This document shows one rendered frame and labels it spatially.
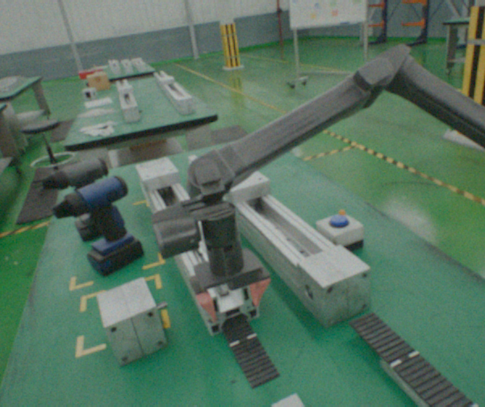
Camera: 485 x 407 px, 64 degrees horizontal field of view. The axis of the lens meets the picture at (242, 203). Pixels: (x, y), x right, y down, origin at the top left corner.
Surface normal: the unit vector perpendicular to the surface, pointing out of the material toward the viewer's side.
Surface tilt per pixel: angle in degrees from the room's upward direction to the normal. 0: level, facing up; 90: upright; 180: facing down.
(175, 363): 0
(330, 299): 90
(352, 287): 90
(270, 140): 49
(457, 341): 0
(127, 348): 90
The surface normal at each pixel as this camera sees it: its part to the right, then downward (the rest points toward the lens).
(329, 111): 0.19, -0.31
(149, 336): 0.44, 0.34
